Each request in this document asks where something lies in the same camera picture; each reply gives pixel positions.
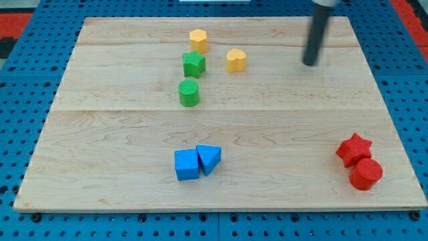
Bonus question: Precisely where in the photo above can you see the silver rod mount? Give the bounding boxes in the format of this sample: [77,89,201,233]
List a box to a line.
[312,0,340,7]

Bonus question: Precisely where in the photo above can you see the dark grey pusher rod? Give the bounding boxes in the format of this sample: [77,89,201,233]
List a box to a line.
[302,3,332,66]

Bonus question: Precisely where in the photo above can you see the yellow heart block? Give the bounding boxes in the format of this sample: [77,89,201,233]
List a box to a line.
[226,48,247,73]

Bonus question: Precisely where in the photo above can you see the green star block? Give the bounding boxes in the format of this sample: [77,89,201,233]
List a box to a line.
[182,50,205,78]

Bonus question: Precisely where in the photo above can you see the red star block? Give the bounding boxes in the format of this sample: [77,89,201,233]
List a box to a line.
[336,133,372,167]

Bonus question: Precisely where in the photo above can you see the yellow hexagon block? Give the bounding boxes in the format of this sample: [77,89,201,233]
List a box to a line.
[189,29,208,54]

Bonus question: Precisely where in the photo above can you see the green cylinder block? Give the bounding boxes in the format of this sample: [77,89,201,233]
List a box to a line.
[178,80,199,107]

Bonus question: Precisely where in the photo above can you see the wooden board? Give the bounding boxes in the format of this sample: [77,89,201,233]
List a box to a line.
[13,17,427,213]

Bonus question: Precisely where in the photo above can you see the red cylinder block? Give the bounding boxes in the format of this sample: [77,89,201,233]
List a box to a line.
[348,158,383,191]

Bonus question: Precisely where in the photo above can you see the blue triangle block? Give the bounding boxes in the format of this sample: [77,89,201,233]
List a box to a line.
[196,145,221,176]

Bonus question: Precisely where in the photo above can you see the blue cube block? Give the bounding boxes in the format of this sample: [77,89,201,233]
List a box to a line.
[175,149,199,181]

